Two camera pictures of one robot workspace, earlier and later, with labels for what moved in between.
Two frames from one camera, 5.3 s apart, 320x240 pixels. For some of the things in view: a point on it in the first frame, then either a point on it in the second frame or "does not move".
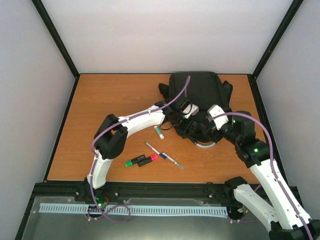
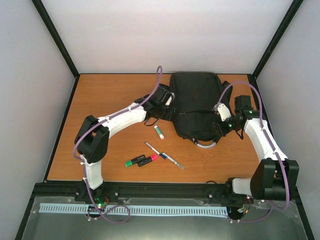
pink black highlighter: [148, 160] does not move
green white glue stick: [160, 134] does not move
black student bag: [197, 103] does not move
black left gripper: [189, 131] → [170, 115]
